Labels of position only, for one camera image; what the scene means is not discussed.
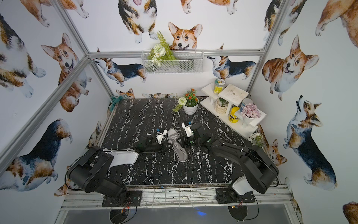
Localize grey canvas sneaker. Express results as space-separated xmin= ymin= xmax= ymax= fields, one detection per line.
xmin=167 ymin=128 xmax=188 ymax=163

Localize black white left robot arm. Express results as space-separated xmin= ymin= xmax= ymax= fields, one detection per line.
xmin=66 ymin=128 xmax=172 ymax=203

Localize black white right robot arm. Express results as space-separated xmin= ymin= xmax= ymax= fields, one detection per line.
xmin=181 ymin=121 xmax=279 ymax=196

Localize white potted red flowers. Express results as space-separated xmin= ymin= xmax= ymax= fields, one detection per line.
xmin=172 ymin=88 xmax=199 ymax=115

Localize yellow container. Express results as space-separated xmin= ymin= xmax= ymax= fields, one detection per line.
xmin=228 ymin=106 xmax=240 ymax=123

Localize white tiered shelf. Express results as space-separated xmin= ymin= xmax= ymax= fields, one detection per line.
xmin=200 ymin=83 xmax=267 ymax=140

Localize woven basket with plant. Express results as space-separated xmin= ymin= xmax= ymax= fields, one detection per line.
xmin=214 ymin=98 xmax=228 ymax=114

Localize green cloth ribbon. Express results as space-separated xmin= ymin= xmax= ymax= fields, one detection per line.
xmin=109 ymin=95 xmax=127 ymax=112

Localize small white potted plant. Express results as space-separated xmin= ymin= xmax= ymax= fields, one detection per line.
xmin=248 ymin=133 xmax=265 ymax=148

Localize pink flowers white pot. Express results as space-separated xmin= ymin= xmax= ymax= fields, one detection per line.
xmin=241 ymin=103 xmax=261 ymax=124

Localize green lidded jar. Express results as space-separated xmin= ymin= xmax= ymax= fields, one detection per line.
xmin=213 ymin=78 xmax=226 ymax=95

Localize blue grey tin can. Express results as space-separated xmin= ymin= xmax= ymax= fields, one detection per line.
xmin=240 ymin=98 xmax=253 ymax=112

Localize green white artificial flowers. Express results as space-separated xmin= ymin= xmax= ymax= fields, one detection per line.
xmin=147 ymin=31 xmax=177 ymax=66

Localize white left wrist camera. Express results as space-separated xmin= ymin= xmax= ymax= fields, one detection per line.
xmin=156 ymin=128 xmax=167 ymax=144

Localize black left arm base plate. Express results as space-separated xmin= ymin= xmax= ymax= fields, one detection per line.
xmin=102 ymin=190 xmax=143 ymax=207

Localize aluminium frame rail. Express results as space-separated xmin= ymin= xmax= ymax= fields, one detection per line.
xmin=60 ymin=185 xmax=293 ymax=211

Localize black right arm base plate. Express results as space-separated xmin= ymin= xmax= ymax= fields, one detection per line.
xmin=215 ymin=188 xmax=255 ymax=204

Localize white wire wall basket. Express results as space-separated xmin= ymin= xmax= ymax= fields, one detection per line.
xmin=141 ymin=49 xmax=204 ymax=74

